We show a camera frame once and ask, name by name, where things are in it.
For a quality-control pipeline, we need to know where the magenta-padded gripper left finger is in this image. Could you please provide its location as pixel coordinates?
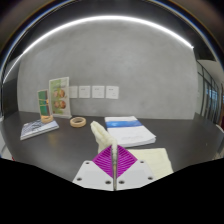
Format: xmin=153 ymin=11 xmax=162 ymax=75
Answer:
xmin=72 ymin=145 xmax=116 ymax=192

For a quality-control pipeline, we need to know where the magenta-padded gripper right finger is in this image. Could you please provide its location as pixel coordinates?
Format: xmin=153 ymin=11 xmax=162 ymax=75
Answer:
xmin=114 ymin=144 xmax=155 ymax=192

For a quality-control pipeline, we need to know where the cream towel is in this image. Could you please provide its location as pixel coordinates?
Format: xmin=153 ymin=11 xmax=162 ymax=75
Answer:
xmin=90 ymin=120 xmax=175 ymax=181

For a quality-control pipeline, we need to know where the white booklet stack blue cover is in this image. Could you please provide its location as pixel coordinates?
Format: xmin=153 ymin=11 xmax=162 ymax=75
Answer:
xmin=104 ymin=115 xmax=157 ymax=148

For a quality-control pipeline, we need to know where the beige tape roll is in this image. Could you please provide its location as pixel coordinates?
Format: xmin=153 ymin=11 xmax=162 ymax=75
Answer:
xmin=69 ymin=116 xmax=87 ymax=128

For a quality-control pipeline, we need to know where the grey magazine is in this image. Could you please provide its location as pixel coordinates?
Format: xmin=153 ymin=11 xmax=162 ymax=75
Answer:
xmin=19 ymin=119 xmax=60 ymax=141

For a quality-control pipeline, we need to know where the small sign with wooden base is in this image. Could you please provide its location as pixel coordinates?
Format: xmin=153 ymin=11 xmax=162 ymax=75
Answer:
xmin=37 ymin=88 xmax=54 ymax=125

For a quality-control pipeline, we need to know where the black-framed glass partition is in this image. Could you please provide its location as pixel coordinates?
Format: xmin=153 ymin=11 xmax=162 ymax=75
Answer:
xmin=196 ymin=59 xmax=224 ymax=126

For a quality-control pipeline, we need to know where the ceiling light strip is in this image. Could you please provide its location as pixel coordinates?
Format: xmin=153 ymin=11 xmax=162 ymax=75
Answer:
xmin=2 ymin=14 xmax=195 ymax=84

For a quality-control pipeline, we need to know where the white wall plate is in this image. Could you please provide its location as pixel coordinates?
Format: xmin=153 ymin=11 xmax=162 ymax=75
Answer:
xmin=69 ymin=85 xmax=79 ymax=99
xmin=105 ymin=85 xmax=120 ymax=100
xmin=91 ymin=85 xmax=106 ymax=99
xmin=78 ymin=85 xmax=91 ymax=99

